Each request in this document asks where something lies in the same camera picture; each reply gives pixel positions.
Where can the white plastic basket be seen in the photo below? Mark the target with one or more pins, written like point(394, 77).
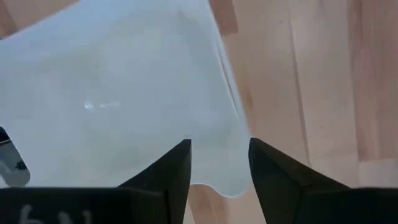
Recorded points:
point(109, 77)

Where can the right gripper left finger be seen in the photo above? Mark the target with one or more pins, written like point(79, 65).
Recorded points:
point(93, 205)

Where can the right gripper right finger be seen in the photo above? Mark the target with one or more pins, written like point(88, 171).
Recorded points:
point(311, 202)

